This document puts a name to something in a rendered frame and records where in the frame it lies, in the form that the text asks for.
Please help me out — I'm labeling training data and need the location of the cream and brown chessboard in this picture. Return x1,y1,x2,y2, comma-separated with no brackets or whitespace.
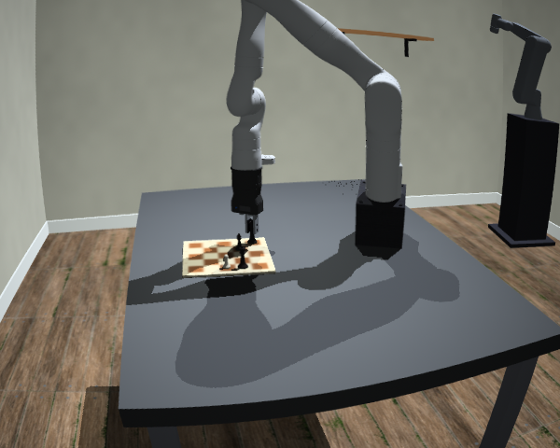
182,238,276,278

